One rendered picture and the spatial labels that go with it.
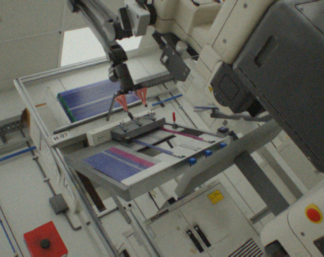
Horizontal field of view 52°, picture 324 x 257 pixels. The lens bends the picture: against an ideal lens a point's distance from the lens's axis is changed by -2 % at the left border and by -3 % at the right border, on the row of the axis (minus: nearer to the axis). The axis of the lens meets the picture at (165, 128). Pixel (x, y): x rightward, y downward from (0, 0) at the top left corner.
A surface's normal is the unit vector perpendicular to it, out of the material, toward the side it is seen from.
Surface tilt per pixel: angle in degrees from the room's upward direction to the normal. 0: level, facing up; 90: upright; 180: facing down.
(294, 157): 90
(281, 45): 90
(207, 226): 90
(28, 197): 90
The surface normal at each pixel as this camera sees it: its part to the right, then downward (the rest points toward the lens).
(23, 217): 0.31, -0.56
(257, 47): -0.77, 0.32
